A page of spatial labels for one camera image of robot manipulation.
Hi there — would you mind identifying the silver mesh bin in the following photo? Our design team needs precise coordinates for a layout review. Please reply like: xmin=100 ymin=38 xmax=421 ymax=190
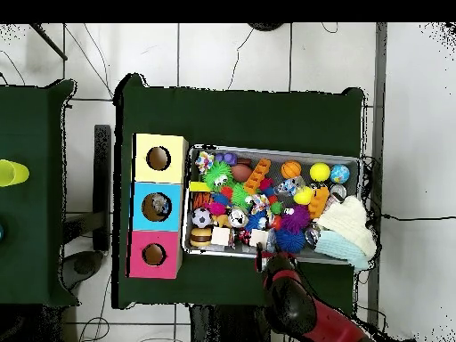
xmin=181 ymin=143 xmax=364 ymax=266

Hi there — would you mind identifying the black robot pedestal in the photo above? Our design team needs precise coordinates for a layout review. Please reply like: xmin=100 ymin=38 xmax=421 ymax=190
xmin=188 ymin=304 xmax=272 ymax=342

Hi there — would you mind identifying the yellow ball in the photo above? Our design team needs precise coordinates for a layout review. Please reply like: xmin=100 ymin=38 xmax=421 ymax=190
xmin=309 ymin=162 xmax=332 ymax=183

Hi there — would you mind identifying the small orange basketball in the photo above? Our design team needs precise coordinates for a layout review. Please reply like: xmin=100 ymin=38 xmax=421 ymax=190
xmin=281 ymin=159 xmax=303 ymax=180

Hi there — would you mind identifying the cream waffle cloth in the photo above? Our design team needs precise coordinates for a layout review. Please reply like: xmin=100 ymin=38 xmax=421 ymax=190
xmin=314 ymin=194 xmax=378 ymax=261

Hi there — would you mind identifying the small wooden block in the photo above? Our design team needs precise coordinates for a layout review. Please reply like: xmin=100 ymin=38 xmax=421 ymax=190
xmin=210 ymin=226 xmax=232 ymax=247

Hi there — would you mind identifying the yellow-green cup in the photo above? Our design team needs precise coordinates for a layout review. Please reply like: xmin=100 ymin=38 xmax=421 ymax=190
xmin=0 ymin=159 xmax=31 ymax=188

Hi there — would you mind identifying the clear water bottle blue label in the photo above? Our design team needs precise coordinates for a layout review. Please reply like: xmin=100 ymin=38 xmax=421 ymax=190
xmin=275 ymin=175 xmax=307 ymax=196

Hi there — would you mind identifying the toy hamburger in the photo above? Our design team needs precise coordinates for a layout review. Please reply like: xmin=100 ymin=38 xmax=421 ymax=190
xmin=189 ymin=226 xmax=214 ymax=248

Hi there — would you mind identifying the orange plastic block with holes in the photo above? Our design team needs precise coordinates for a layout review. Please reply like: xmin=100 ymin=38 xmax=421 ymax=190
xmin=243 ymin=158 xmax=273 ymax=196

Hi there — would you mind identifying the purple spiky toy with eyes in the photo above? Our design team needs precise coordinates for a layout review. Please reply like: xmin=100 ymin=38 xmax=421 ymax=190
xmin=281 ymin=204 xmax=312 ymax=234

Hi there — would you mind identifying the light blue waffle cloth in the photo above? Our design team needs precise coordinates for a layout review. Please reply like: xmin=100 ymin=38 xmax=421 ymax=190
xmin=313 ymin=229 xmax=371 ymax=270

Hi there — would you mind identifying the blue spiky ball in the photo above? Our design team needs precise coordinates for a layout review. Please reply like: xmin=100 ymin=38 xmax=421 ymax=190
xmin=274 ymin=227 xmax=307 ymax=255

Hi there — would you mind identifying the green spiky ball with eyes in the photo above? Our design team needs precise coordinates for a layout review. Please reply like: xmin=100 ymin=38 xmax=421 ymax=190
xmin=202 ymin=160 xmax=235 ymax=193

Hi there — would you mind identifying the large wooden block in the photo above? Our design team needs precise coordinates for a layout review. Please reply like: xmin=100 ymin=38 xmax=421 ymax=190
xmin=248 ymin=228 xmax=270 ymax=249

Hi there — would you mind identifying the dark green tablecloth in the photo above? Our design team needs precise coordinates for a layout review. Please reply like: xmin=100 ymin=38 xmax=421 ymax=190
xmin=111 ymin=72 xmax=366 ymax=310
xmin=0 ymin=78 xmax=80 ymax=308

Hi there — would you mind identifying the black rod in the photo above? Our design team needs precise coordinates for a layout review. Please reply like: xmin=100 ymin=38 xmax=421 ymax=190
xmin=29 ymin=22 xmax=69 ymax=61

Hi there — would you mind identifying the small soccer ball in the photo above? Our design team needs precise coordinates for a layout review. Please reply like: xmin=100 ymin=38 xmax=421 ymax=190
xmin=191 ymin=207 xmax=213 ymax=229

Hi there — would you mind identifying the wooden box with three holes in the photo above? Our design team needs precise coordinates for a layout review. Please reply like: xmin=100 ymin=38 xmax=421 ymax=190
xmin=126 ymin=133 xmax=189 ymax=280

